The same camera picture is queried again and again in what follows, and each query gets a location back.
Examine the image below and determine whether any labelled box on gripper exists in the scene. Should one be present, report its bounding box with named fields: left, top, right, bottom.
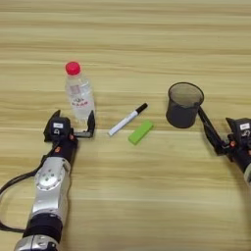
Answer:
left=233, top=118, right=251, bottom=142
left=43, top=117, right=73, bottom=142

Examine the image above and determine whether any black mesh cup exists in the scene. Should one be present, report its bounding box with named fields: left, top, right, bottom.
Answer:
left=165, top=81, right=206, bottom=129

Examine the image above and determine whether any labelled box on left gripper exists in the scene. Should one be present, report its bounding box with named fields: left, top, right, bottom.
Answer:
left=43, top=117, right=73, bottom=142

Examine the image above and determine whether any white marker with black cap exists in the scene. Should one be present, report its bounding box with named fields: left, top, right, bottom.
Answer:
left=107, top=102, right=149, bottom=137

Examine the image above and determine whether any long black tapered bar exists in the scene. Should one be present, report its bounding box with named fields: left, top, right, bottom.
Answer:
left=196, top=105, right=226, bottom=155

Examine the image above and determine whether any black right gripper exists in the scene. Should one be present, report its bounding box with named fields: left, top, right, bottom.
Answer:
left=209, top=116, right=251, bottom=171

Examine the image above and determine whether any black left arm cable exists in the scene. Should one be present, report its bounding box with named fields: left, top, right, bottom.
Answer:
left=0, top=150, right=55, bottom=233

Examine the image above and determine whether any green rectangular block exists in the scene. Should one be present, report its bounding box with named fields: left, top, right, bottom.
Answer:
left=127, top=119, right=155, bottom=146

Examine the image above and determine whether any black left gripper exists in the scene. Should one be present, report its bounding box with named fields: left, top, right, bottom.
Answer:
left=43, top=109, right=97, bottom=165

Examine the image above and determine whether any clear bottle with red cap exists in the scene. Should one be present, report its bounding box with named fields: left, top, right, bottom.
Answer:
left=64, top=61, right=96, bottom=123

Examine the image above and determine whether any labelled box on right gripper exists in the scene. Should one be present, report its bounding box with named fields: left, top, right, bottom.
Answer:
left=233, top=118, right=251, bottom=142

